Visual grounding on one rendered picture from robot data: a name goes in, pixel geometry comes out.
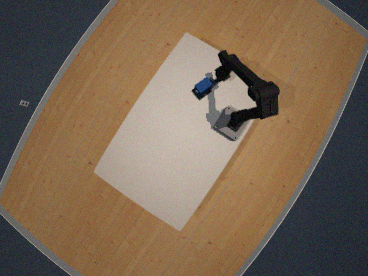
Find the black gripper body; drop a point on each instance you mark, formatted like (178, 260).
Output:
(221, 75)

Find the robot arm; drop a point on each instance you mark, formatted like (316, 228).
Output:
(266, 97)

